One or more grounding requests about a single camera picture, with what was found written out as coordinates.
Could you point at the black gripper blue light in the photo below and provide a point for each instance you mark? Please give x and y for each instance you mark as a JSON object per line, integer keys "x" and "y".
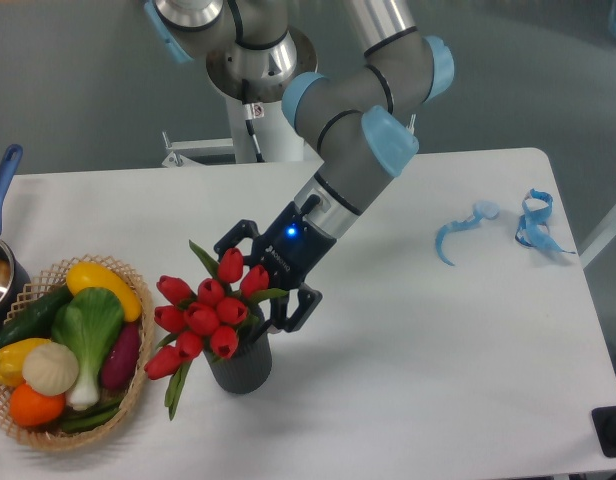
{"x": 288, "y": 250}

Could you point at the red tulip bouquet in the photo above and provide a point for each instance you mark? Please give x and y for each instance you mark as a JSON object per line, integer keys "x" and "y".
{"x": 207, "y": 318}

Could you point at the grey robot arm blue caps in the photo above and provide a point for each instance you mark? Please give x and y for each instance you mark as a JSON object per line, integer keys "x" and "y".
{"x": 253, "y": 54}

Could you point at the dark grey ribbed vase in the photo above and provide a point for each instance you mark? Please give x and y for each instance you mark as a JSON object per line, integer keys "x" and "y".
{"x": 250, "y": 365}

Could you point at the purple sweet potato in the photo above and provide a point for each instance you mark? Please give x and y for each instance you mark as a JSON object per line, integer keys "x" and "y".
{"x": 119, "y": 367}

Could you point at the yellow squash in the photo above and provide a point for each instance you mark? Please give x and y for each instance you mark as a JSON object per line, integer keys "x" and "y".
{"x": 85, "y": 275}

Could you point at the green bok choy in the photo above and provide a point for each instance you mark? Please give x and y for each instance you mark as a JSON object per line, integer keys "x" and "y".
{"x": 88, "y": 326}

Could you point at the woven wicker basket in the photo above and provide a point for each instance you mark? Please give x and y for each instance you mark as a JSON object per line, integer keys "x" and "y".
{"x": 50, "y": 438}

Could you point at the blue ribbon strip left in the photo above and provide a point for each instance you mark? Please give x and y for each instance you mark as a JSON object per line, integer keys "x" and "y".
{"x": 481, "y": 210}

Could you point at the blue ribbon strip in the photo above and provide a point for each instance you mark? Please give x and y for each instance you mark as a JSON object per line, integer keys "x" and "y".
{"x": 532, "y": 229}
{"x": 481, "y": 210}

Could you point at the green bean pods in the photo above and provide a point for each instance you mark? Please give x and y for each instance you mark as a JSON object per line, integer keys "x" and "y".
{"x": 91, "y": 418}

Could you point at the dark green cucumber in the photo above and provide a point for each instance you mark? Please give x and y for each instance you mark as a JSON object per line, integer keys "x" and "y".
{"x": 36, "y": 319}

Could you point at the cream steamed bun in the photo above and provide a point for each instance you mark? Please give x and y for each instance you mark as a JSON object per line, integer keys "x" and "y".
{"x": 50, "y": 369}

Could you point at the blue ribbon strip right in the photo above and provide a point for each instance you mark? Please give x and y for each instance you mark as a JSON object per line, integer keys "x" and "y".
{"x": 532, "y": 229}

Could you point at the yellow bell pepper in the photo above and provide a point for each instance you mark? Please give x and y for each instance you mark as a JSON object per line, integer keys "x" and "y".
{"x": 12, "y": 358}

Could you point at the orange fruit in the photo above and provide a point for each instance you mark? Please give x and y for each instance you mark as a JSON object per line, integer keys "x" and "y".
{"x": 29, "y": 408}

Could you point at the black device at edge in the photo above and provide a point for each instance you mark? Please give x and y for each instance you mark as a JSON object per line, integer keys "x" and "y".
{"x": 604, "y": 419}

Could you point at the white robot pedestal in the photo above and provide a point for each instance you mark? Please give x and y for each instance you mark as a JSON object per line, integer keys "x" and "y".
{"x": 260, "y": 132}

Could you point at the blue handled saucepan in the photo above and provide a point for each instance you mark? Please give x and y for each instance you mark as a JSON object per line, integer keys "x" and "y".
{"x": 13, "y": 276}

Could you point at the white frame at right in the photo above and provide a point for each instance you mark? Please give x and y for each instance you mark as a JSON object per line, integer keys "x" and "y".
{"x": 599, "y": 238}

